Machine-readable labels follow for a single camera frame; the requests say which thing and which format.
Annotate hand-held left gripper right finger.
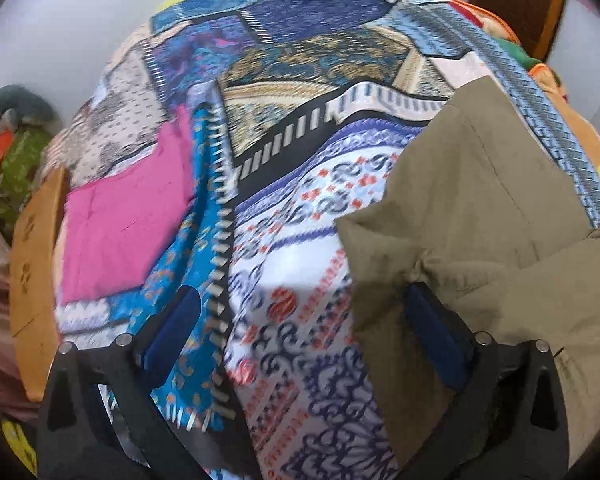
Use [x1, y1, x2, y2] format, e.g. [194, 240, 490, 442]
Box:
[399, 282, 572, 480]

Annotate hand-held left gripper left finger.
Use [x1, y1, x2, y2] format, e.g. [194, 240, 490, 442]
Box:
[36, 285, 261, 480]

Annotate olive green pants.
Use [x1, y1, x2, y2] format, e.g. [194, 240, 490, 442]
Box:
[334, 77, 600, 467]

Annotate pink garment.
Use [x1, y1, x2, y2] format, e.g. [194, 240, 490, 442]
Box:
[60, 105, 197, 306]

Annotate patchwork printed blanket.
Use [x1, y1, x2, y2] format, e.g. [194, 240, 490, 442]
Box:
[45, 0, 600, 480]

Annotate yellow patterned cloth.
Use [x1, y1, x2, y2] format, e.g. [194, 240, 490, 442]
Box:
[0, 416, 40, 477]

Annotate orange floral blanket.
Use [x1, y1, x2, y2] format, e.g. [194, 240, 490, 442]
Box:
[434, 0, 600, 213]

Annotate wooden door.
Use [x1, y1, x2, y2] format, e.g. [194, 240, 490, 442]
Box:
[467, 0, 569, 62]

